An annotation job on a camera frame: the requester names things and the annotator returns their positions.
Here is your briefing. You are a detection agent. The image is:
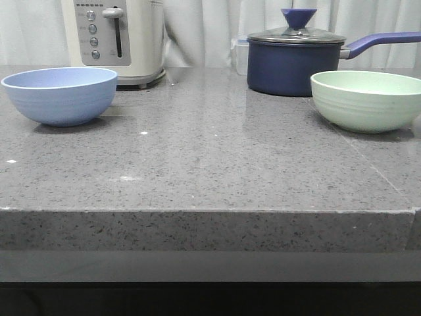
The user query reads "cream white toaster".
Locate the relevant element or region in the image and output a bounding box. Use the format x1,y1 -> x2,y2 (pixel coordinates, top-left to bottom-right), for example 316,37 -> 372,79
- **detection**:
61,0 -> 165,89

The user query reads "glass pot lid blue knob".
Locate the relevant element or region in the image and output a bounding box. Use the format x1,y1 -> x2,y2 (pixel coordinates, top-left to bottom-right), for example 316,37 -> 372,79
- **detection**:
247,9 -> 345,44

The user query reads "dark blue saucepan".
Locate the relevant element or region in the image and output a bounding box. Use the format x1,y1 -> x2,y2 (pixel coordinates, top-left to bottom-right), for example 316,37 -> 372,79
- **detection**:
247,32 -> 420,97

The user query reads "clear plastic container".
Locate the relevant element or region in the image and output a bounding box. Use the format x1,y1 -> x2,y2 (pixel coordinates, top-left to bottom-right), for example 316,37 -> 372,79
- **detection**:
231,35 -> 249,76

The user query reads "blue bowl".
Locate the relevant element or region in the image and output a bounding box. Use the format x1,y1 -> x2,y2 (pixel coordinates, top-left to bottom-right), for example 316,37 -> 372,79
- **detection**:
1,67 -> 118,126

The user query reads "white curtain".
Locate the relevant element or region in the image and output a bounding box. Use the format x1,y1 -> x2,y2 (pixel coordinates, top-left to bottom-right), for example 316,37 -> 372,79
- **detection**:
1,1 -> 420,68

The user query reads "green bowl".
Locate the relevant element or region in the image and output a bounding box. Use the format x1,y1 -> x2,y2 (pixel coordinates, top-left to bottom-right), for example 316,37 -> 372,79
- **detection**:
310,70 -> 420,134

